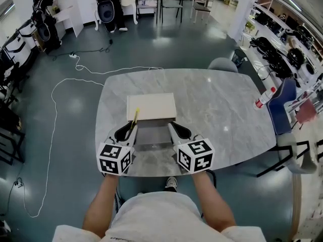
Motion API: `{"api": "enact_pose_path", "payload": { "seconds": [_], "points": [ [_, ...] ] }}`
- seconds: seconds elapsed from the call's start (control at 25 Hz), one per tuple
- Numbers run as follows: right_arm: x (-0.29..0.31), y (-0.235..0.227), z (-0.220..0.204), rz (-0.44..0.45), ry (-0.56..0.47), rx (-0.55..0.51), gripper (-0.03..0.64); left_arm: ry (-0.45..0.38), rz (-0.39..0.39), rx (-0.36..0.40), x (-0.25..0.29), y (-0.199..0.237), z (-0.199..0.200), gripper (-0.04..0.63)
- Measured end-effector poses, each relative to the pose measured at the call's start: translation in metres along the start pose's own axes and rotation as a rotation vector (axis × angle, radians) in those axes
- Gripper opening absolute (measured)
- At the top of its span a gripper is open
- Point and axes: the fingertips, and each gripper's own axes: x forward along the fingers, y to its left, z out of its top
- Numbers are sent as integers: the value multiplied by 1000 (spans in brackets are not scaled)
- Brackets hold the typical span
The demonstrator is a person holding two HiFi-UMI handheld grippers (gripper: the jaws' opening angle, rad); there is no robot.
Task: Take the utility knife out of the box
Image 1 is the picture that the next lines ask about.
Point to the black mesh wastebasket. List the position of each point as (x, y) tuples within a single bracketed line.
[(238, 58)]

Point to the pile of black gear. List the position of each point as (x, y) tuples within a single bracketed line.
[(272, 54)]

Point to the black helmet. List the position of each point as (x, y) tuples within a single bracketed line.
[(295, 57)]

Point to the black metal frame chair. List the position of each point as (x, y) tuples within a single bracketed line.
[(10, 145)]

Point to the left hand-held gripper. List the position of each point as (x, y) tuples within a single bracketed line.
[(111, 165)]

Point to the white metal shelf rack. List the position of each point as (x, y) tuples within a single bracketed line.
[(262, 29)]

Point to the grey chair with black legs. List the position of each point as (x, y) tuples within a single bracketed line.
[(295, 157)]

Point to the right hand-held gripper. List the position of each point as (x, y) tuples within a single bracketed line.
[(199, 150)]

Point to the white drawer box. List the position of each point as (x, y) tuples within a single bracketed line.
[(156, 106)]

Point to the person's white t-shirt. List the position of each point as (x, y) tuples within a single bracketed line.
[(156, 223)]

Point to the blue chair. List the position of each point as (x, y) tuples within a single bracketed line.
[(281, 110)]

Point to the white open shelf unit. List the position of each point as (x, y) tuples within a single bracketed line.
[(70, 14)]

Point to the white power strip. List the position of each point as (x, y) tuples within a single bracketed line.
[(73, 56)]

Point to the person's left forearm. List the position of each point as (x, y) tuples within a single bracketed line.
[(101, 205)]

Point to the clear bottle with red label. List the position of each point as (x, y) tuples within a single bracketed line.
[(263, 98)]

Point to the white ornate side table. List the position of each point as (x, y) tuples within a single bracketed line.
[(128, 1)]

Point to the person's right forearm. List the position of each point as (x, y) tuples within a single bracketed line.
[(214, 200)]

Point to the person's right white shoe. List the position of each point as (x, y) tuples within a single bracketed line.
[(171, 183)]

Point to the grey round-back chair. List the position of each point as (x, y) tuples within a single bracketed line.
[(223, 65)]

